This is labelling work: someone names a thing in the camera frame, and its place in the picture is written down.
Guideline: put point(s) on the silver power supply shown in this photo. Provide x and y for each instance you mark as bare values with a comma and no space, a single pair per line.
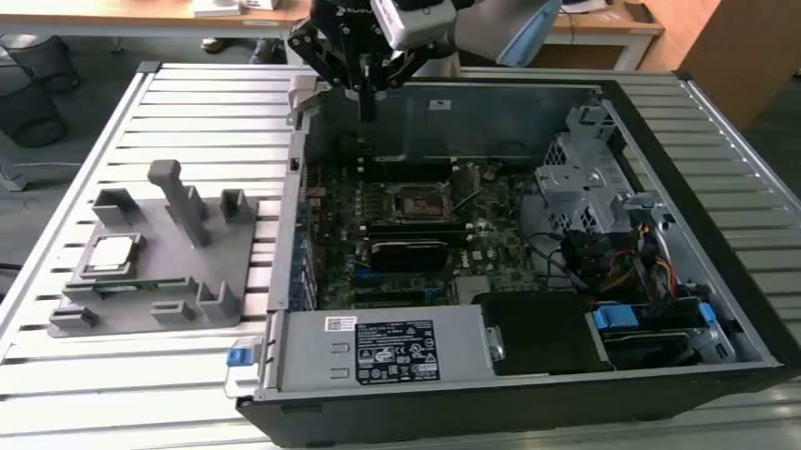
313,347

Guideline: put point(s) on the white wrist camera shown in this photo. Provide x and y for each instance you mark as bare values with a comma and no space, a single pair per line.
419,23

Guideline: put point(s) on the white warning sticker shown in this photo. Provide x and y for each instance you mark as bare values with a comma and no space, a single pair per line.
440,104

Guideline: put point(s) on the black graphics card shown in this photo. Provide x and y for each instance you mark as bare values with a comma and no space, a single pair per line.
406,258

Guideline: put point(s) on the black disk drive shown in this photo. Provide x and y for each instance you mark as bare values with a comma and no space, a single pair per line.
645,349

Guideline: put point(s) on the white box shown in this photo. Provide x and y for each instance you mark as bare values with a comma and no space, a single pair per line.
215,10

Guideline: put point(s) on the wooden cabinet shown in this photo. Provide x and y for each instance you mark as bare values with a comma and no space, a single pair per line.
739,56

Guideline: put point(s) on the black RAM slot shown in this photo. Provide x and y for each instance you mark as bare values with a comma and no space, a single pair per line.
415,226
415,235
415,239
415,230

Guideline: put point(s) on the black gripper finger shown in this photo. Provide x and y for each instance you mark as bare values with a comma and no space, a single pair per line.
406,65
313,47

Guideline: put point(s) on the silver chipset heat sink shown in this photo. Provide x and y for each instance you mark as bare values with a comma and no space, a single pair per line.
473,286

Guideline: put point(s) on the grey parts rack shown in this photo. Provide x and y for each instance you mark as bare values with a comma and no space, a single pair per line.
169,262

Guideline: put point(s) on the blue disk carrier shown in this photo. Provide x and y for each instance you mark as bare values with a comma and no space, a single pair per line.
613,319

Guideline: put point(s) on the blue case latch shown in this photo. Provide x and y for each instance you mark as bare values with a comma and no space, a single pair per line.
241,356

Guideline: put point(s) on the black PC case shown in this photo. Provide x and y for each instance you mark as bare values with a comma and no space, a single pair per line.
438,412

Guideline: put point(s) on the silver metal drive cage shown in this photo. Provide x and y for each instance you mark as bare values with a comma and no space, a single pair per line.
569,187

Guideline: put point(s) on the blue expansion slot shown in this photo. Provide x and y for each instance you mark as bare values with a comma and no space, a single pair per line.
370,276

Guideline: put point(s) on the green motherboard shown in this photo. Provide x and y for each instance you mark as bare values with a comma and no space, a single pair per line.
501,222

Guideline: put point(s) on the green RAM stick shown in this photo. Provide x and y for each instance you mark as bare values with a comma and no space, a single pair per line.
156,282

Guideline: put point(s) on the silver CPU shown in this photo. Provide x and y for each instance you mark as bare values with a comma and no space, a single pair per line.
112,250

